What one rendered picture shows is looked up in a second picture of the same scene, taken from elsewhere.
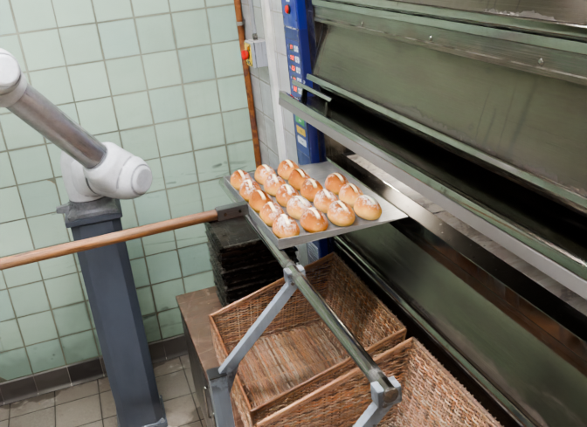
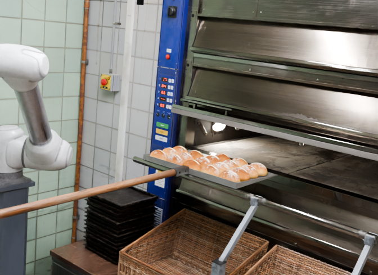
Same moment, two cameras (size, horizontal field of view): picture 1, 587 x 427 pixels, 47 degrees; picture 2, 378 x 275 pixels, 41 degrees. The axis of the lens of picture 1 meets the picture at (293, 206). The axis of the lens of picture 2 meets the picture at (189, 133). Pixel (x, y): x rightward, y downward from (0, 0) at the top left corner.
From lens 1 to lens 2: 140 cm
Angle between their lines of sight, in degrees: 35
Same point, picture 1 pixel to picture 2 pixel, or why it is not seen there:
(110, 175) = (54, 151)
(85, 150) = (46, 131)
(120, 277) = (22, 233)
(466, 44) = (348, 83)
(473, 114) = (350, 116)
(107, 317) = (7, 267)
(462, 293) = (319, 212)
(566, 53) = not seen: outside the picture
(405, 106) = (292, 113)
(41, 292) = not seen: outside the picture
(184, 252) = not seen: hidden behind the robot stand
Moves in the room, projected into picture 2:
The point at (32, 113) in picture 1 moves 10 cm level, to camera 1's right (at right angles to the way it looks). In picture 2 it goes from (35, 98) to (58, 98)
